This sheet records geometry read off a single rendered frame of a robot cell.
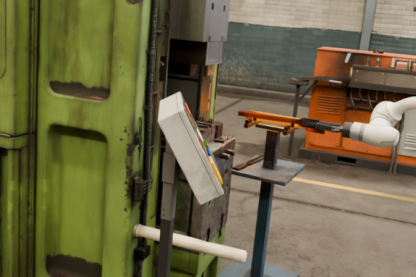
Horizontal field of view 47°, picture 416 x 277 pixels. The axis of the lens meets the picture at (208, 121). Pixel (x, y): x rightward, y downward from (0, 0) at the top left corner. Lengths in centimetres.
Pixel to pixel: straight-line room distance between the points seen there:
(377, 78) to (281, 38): 454
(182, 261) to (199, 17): 105
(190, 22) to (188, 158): 71
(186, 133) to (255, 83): 848
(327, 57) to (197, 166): 425
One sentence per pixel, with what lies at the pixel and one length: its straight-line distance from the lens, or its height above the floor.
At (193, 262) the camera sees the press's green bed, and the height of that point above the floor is 42.
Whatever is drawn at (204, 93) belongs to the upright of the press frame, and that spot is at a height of 109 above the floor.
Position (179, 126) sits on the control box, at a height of 115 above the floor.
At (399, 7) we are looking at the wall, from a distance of 957.
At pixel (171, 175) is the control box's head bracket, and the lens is 155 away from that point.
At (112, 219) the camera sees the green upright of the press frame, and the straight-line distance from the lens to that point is 191.
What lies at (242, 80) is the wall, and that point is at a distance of 986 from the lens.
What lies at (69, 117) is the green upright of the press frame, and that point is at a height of 104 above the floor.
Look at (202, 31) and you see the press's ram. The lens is 190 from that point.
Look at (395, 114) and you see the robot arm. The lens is 243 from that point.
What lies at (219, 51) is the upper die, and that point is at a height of 132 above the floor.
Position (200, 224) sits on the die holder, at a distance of 207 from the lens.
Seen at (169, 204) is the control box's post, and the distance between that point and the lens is 159.
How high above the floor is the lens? 145
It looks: 12 degrees down
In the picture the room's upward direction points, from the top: 5 degrees clockwise
